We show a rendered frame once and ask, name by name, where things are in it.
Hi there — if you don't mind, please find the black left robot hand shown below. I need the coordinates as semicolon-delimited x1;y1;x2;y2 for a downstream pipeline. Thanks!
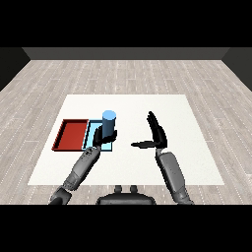
92;126;118;149

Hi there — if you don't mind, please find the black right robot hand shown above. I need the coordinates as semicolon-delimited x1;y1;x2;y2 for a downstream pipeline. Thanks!
130;110;168;150

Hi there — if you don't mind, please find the blue can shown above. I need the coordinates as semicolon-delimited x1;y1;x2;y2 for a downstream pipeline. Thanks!
101;109;117;139

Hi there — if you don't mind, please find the light blue shallow open box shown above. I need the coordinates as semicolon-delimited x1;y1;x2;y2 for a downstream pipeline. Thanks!
82;118;113;153

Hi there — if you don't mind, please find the red shallow open box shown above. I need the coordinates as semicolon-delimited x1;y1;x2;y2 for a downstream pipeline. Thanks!
51;118;90;153

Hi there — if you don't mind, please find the dark grey robot body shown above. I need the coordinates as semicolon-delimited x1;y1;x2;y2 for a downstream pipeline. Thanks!
95;185;158;206

